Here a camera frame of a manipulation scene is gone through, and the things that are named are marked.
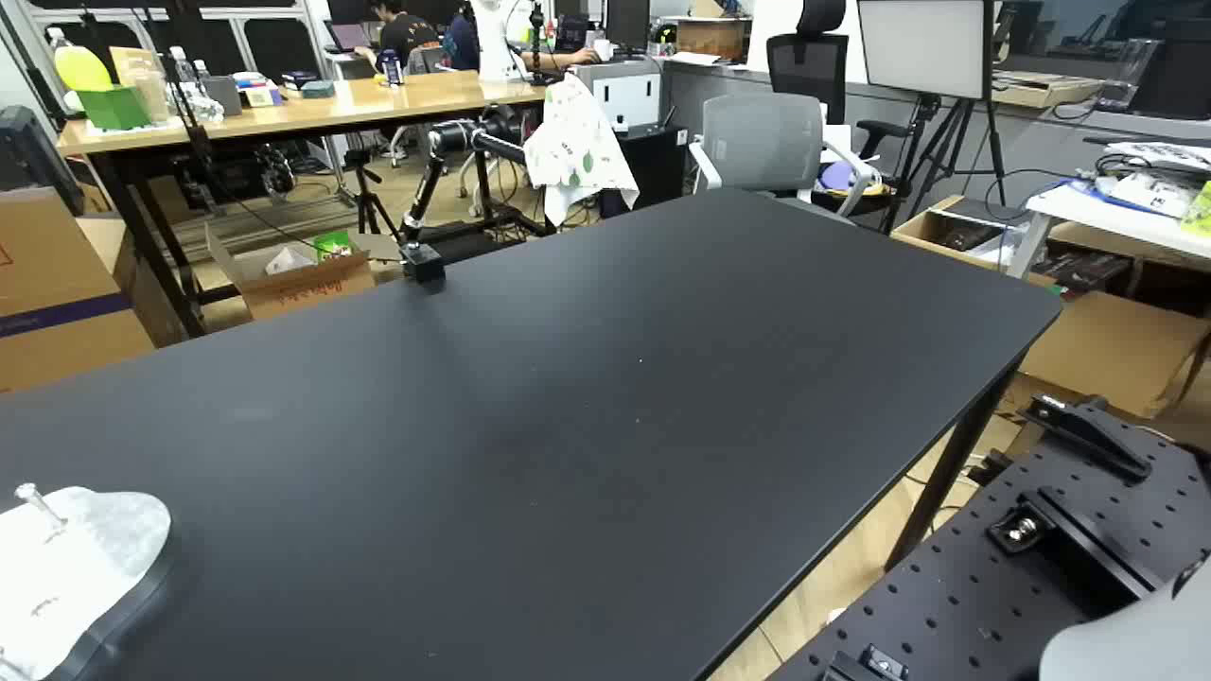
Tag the white patterned cloth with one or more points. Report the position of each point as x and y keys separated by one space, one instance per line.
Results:
x=575 y=152

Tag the black clamp stand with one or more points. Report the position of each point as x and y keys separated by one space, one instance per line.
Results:
x=431 y=247

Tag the grey office chair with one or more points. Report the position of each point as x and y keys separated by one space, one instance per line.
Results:
x=773 y=145

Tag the white computer case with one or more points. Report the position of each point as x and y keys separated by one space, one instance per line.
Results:
x=628 y=92

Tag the open cardboard box on floor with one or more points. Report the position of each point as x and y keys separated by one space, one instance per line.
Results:
x=294 y=272

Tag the black office chair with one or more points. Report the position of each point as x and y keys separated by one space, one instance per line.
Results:
x=814 y=58

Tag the open box with items right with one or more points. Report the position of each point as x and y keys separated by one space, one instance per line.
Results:
x=973 y=233

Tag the white projection screen on tripod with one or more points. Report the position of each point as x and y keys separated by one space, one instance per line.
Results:
x=936 y=55

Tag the black perforated breadboard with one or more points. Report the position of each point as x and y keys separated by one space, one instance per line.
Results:
x=1091 y=516

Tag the cardboard box right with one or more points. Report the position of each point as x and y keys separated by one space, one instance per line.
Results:
x=1129 y=354

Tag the long wooden desk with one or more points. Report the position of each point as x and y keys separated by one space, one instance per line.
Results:
x=130 y=156

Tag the large cardboard box left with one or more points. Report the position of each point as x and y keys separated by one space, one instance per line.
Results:
x=58 y=305

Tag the white table with papers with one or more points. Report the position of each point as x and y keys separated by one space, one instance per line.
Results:
x=1145 y=192

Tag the yellow green bag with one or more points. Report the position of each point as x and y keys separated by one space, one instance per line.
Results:
x=108 y=103

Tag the small black camera tripod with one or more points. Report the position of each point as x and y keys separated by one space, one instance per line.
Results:
x=368 y=204

